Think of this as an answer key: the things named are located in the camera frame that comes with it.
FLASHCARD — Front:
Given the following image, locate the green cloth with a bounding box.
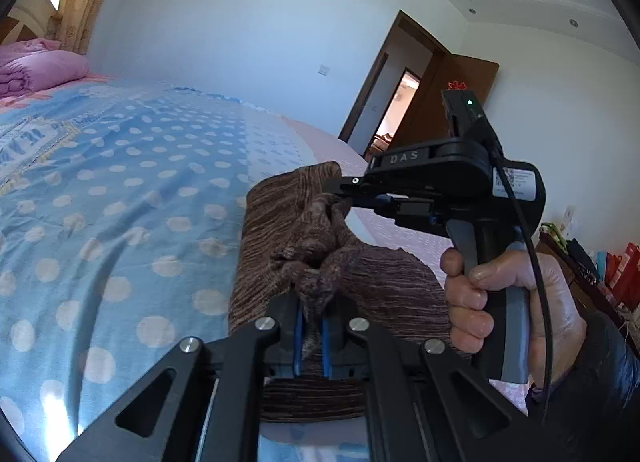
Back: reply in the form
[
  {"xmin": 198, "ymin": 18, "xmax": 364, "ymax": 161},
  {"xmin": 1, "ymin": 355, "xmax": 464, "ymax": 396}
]
[{"xmin": 542, "ymin": 222, "xmax": 567, "ymax": 249}]

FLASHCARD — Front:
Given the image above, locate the pink and blue polka-dot bedsheet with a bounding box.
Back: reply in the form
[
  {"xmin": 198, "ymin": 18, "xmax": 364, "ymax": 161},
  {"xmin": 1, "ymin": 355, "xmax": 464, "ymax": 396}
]
[{"xmin": 0, "ymin": 72, "xmax": 531, "ymax": 462}]

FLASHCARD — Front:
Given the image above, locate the black cloth bundle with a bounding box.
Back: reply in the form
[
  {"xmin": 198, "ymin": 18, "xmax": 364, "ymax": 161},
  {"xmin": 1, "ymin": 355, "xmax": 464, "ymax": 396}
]
[{"xmin": 565, "ymin": 239, "xmax": 599, "ymax": 283}]

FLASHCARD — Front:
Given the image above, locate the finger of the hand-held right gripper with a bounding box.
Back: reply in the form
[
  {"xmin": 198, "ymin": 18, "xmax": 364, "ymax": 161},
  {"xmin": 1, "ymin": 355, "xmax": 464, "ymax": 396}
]
[
  {"xmin": 323, "ymin": 174, "xmax": 382, "ymax": 195},
  {"xmin": 345, "ymin": 192, "xmax": 401, "ymax": 215}
]

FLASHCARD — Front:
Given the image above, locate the brown wooden desk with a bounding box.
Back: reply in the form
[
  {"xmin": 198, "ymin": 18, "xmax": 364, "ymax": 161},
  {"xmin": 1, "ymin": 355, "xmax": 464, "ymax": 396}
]
[{"xmin": 537, "ymin": 232, "xmax": 640, "ymax": 337}]

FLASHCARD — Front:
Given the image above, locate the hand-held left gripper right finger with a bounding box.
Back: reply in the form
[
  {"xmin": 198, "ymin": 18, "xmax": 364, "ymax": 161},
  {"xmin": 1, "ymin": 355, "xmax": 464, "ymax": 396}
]
[{"xmin": 321, "ymin": 312, "xmax": 556, "ymax": 462}]

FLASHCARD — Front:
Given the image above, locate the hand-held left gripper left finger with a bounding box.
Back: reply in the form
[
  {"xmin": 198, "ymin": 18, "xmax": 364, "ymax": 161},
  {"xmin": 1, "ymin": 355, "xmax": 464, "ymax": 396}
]
[{"xmin": 55, "ymin": 293, "xmax": 306, "ymax": 462}]

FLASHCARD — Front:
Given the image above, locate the black cable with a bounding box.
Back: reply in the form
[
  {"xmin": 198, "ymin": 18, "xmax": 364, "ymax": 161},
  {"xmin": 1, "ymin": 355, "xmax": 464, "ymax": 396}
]
[{"xmin": 487, "ymin": 142, "xmax": 557, "ymax": 424}]

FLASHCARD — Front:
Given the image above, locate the cream and wood headboard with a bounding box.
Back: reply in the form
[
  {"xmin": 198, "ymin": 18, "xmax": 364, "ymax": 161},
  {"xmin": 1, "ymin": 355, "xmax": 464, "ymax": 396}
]
[{"xmin": 0, "ymin": 0, "xmax": 61, "ymax": 47}]

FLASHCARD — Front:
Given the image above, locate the brown knitted sweater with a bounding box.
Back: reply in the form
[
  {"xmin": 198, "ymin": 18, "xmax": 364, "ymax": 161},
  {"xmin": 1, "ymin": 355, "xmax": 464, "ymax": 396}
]
[{"xmin": 227, "ymin": 161, "xmax": 453, "ymax": 425}]

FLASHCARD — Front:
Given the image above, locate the person's right hand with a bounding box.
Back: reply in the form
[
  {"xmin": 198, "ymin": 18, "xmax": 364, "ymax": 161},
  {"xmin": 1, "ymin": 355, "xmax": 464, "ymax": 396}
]
[{"xmin": 440, "ymin": 242, "xmax": 589, "ymax": 389}]

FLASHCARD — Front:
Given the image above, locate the brown wooden door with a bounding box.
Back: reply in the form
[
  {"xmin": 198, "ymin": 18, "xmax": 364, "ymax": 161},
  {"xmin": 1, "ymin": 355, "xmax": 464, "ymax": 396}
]
[{"xmin": 395, "ymin": 54, "xmax": 501, "ymax": 153}]

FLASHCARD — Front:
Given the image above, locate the person's right forearm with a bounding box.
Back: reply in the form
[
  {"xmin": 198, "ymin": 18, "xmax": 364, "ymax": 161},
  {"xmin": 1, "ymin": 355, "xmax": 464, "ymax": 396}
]
[{"xmin": 524, "ymin": 311, "xmax": 640, "ymax": 462}]

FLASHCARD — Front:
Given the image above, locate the red paper bag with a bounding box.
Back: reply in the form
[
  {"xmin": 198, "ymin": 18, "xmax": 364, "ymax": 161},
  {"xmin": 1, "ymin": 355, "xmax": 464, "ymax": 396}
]
[{"xmin": 605, "ymin": 241, "xmax": 640, "ymax": 309}]

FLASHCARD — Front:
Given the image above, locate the folded pink quilt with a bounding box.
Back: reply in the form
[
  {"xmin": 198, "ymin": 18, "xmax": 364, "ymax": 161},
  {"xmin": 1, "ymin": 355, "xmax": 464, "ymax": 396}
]
[{"xmin": 0, "ymin": 39, "xmax": 91, "ymax": 97}]

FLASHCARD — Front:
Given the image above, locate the brown door frame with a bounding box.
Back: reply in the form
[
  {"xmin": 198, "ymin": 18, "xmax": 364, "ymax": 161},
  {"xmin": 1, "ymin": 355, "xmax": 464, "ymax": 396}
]
[{"xmin": 339, "ymin": 10, "xmax": 447, "ymax": 159}]

